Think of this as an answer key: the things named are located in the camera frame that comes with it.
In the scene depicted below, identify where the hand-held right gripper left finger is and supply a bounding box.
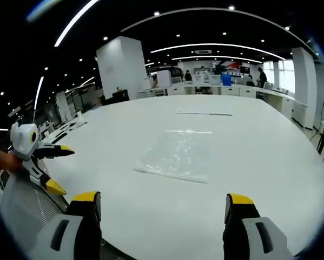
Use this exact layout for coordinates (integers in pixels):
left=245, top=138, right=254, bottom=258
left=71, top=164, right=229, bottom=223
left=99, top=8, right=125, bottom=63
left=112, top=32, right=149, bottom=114
left=29, top=191, right=102, bottom=260

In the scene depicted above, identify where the black cabinet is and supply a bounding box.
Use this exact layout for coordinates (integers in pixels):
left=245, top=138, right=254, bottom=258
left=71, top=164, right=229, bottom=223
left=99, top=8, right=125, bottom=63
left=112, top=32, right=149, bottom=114
left=100, top=89, right=130, bottom=106

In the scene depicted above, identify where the grey mesh office chair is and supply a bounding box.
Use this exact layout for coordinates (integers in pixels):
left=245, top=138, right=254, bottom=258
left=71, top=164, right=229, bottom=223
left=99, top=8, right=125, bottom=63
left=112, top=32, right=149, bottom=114
left=0, top=170, right=70, bottom=239

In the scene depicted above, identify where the white box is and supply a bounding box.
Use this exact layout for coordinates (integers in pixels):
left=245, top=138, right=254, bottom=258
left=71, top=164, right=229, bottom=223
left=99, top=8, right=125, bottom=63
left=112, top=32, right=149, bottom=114
left=156, top=69, right=173, bottom=88

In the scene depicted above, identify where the long white workbench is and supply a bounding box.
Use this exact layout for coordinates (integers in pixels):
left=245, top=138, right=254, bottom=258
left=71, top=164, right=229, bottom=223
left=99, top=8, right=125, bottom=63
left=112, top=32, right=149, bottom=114
left=137, top=81, right=314, bottom=129

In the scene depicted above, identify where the clear resealable plastic bag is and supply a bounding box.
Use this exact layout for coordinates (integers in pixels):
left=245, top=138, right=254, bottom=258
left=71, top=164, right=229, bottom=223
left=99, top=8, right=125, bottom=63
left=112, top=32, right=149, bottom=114
left=133, top=129, right=213, bottom=184

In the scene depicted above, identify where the white square pillar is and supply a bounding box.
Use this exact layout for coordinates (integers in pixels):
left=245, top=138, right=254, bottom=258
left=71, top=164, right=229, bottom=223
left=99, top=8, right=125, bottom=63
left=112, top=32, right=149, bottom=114
left=96, top=36, right=148, bottom=101

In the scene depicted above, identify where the flat clear plastic strip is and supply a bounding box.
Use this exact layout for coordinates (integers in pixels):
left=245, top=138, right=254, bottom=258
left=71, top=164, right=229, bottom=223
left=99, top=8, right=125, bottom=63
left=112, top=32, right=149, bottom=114
left=174, top=109, right=233, bottom=116

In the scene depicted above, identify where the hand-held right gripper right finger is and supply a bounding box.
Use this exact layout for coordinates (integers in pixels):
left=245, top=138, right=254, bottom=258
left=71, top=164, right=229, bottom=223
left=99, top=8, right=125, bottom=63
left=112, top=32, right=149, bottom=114
left=222, top=193, right=294, bottom=260

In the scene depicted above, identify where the person's left hand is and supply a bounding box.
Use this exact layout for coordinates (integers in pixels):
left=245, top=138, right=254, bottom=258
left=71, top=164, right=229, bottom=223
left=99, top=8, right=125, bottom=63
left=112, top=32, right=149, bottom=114
left=0, top=142, right=23, bottom=172

